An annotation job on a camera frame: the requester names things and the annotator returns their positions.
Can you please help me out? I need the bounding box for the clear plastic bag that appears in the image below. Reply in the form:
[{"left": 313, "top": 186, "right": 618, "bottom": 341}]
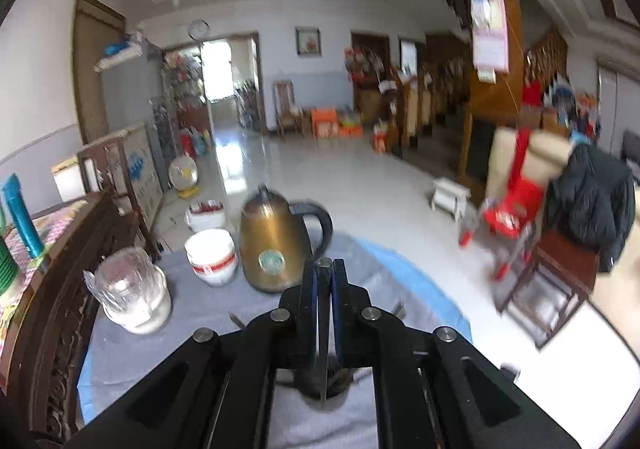
[{"left": 82, "top": 246, "right": 157, "bottom": 321}]

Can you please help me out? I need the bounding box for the blue printed cardboard box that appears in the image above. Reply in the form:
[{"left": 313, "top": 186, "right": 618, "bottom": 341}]
[{"left": 76, "top": 123, "right": 167, "bottom": 231}]

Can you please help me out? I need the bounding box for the grey refrigerator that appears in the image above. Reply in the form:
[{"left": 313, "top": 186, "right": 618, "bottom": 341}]
[{"left": 96, "top": 40, "right": 167, "bottom": 166}]

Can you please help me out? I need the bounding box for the black jacket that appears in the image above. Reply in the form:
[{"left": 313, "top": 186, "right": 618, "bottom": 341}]
[{"left": 544, "top": 143, "right": 637, "bottom": 273}]

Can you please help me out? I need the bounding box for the blue table cover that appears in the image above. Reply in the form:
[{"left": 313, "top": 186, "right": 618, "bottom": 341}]
[{"left": 76, "top": 235, "right": 472, "bottom": 426}]

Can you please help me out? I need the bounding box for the shelf of goods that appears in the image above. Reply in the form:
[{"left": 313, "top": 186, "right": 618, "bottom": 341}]
[{"left": 161, "top": 50, "right": 207, "bottom": 130}]

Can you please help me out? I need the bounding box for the wall calendar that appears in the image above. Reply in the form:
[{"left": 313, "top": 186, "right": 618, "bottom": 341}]
[{"left": 469, "top": 0, "right": 512, "bottom": 76}]

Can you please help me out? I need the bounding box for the blue thermos bottle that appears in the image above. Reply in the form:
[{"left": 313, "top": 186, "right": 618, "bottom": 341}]
[{"left": 2, "top": 173, "right": 47, "bottom": 261}]

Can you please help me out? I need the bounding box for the green thermos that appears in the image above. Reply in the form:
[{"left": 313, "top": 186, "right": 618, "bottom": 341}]
[{"left": 0, "top": 213, "right": 24, "bottom": 296}]

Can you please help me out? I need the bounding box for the metal chopstick holder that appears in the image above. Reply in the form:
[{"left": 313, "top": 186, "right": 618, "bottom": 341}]
[{"left": 276, "top": 363, "right": 375, "bottom": 413}]

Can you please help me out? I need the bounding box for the framed wall picture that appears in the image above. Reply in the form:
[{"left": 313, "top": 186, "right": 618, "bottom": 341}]
[{"left": 294, "top": 27, "right": 321, "bottom": 58}]

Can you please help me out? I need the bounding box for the dark metal rod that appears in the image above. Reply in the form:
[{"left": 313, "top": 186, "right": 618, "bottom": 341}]
[{"left": 319, "top": 271, "right": 331, "bottom": 404}]

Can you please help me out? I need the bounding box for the wooden stair railing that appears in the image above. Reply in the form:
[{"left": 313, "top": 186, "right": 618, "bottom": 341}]
[{"left": 394, "top": 58, "right": 472, "bottom": 150}]

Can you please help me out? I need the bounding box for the light wooden chair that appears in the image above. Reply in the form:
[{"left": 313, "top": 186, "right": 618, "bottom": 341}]
[{"left": 273, "top": 80, "right": 304, "bottom": 135}]

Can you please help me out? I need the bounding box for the red child chair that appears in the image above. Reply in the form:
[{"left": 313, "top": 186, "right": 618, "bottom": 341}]
[{"left": 459, "top": 128, "right": 547, "bottom": 283}]

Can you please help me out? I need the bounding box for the small white fan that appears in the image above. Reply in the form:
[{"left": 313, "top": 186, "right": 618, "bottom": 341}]
[{"left": 168, "top": 153, "right": 200, "bottom": 198}]

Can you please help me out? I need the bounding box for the white plastic bucket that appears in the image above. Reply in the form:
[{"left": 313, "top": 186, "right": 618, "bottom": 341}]
[{"left": 184, "top": 200, "right": 227, "bottom": 233}]

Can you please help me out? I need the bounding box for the gold electric kettle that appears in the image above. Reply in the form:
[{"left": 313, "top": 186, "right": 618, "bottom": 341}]
[{"left": 238, "top": 183, "right": 335, "bottom": 294}]

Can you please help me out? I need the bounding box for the grey tablecloth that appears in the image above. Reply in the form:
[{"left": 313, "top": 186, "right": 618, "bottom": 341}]
[{"left": 84, "top": 233, "right": 472, "bottom": 449}]

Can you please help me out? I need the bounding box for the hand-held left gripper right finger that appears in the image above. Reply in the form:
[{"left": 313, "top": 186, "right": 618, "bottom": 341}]
[{"left": 330, "top": 258, "right": 582, "bottom": 449}]

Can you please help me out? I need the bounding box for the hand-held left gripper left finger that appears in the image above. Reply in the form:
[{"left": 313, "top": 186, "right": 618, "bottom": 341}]
[{"left": 64, "top": 259, "right": 319, "bottom": 449}]

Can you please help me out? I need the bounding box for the white foam box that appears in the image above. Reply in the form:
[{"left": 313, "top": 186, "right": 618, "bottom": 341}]
[{"left": 51, "top": 156, "right": 87, "bottom": 203}]

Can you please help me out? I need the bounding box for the beige armchair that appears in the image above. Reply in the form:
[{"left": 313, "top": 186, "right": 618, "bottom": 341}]
[{"left": 484, "top": 125, "right": 577, "bottom": 210}]

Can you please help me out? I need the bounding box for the dark wooden chair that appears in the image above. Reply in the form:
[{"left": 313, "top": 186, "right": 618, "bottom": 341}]
[{"left": 494, "top": 228, "right": 602, "bottom": 351}]

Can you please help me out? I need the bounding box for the small white stool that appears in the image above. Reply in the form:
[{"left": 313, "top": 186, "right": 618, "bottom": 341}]
[{"left": 431, "top": 177, "right": 472, "bottom": 220}]

